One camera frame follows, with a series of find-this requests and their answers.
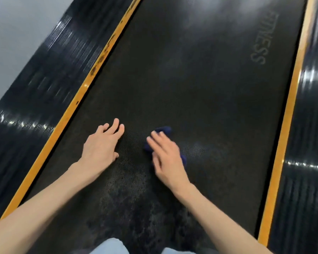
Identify person's left hand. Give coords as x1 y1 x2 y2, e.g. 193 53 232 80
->
77 118 125 181

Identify person's right hand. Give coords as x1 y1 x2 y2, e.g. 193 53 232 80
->
146 131 191 195

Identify dark blue cleaning cloth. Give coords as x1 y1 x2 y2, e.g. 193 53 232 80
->
144 126 187 167

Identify person's left forearm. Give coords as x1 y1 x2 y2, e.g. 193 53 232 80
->
0 159 94 254

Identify person's right forearm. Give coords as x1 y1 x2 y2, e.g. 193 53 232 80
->
173 182 273 254

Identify black treadmill running belt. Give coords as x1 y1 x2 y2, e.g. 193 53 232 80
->
26 0 308 254

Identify person's left leg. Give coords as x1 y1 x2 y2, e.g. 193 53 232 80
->
89 238 130 254

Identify person's leg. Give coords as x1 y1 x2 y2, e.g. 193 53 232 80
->
89 238 130 254
161 247 197 254

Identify person's right leg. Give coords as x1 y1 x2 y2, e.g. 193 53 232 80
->
161 247 197 254

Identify black ribbed yellow-edged treadmill rail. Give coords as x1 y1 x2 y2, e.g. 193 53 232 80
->
258 0 318 254
0 0 143 227

